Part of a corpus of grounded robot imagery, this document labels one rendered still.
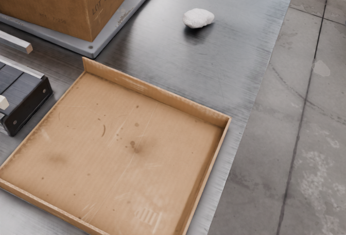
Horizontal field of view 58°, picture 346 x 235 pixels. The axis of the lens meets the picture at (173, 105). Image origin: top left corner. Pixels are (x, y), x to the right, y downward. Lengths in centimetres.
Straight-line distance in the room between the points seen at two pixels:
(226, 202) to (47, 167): 101
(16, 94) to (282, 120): 141
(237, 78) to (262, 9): 26
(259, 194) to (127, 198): 105
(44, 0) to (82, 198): 38
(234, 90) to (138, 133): 22
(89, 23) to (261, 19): 42
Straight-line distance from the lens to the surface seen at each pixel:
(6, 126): 56
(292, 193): 155
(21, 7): 73
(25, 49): 52
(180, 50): 69
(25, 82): 58
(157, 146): 54
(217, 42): 73
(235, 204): 144
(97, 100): 59
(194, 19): 73
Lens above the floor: 130
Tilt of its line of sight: 53 degrees down
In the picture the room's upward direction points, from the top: 9 degrees clockwise
